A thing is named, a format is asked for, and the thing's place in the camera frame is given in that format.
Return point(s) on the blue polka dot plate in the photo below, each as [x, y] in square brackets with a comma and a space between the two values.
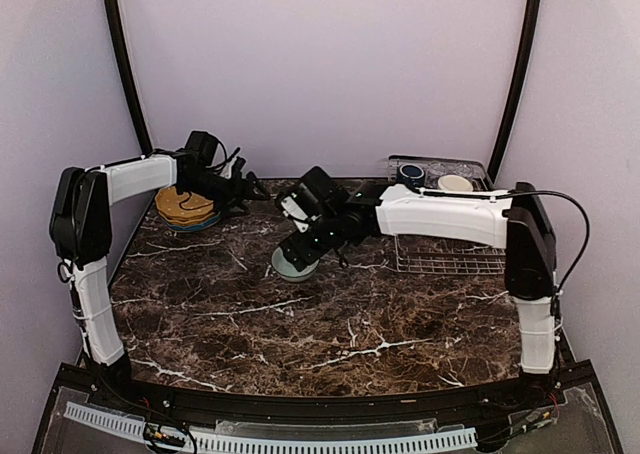
[194, 226]

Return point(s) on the wire dish rack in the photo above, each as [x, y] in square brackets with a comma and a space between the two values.
[441, 256]

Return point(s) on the clear drinking glass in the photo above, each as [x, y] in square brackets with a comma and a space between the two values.
[439, 169]

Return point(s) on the pale green bowl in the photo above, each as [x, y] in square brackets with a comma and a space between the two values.
[287, 271]

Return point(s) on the right black frame post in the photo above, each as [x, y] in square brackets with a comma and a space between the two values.
[516, 86]

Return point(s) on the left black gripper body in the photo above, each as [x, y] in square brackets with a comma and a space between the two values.
[223, 192]

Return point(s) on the left black frame post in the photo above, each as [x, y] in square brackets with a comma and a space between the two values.
[124, 67]

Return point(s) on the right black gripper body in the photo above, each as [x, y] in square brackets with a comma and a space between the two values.
[328, 236]

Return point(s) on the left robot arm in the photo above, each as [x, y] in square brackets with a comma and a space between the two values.
[81, 230]

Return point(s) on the cream ribbed mug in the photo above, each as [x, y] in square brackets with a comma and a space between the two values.
[454, 183]

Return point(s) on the dark blue mug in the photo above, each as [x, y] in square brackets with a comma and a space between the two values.
[411, 175]

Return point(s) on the black front rail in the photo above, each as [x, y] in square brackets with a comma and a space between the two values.
[471, 405]

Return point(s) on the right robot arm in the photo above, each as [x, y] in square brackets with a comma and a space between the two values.
[512, 221]

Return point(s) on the yellow polka dot plate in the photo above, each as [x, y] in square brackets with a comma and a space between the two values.
[187, 221]
[170, 202]

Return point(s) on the black frame post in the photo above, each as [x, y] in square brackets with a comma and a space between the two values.
[124, 67]
[516, 86]

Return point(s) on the white slotted cable duct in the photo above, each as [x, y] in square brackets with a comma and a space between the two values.
[134, 428]

